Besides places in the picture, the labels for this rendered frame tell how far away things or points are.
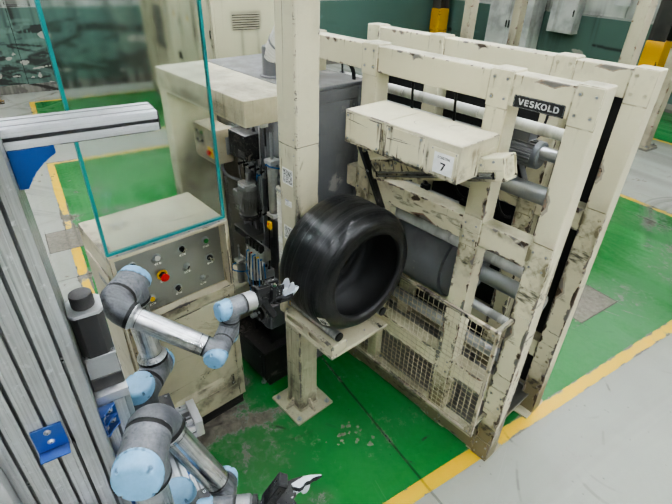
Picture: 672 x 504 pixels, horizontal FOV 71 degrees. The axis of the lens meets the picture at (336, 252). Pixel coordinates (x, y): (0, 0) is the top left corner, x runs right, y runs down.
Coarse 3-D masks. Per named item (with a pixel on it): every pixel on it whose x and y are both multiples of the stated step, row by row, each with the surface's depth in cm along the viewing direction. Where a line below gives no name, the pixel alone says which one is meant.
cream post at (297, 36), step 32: (288, 0) 168; (288, 32) 174; (288, 64) 181; (288, 96) 188; (288, 128) 195; (288, 160) 203; (288, 192) 212; (288, 224) 221; (288, 352) 269; (288, 384) 284
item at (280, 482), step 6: (282, 474) 127; (276, 480) 127; (282, 480) 126; (270, 486) 129; (276, 486) 126; (282, 486) 125; (264, 492) 131; (270, 492) 128; (276, 492) 125; (282, 492) 126; (264, 498) 129; (270, 498) 126; (276, 498) 126
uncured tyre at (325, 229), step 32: (320, 224) 189; (352, 224) 186; (384, 224) 194; (288, 256) 194; (320, 256) 183; (352, 256) 235; (384, 256) 230; (320, 288) 186; (352, 288) 235; (384, 288) 227; (352, 320) 207
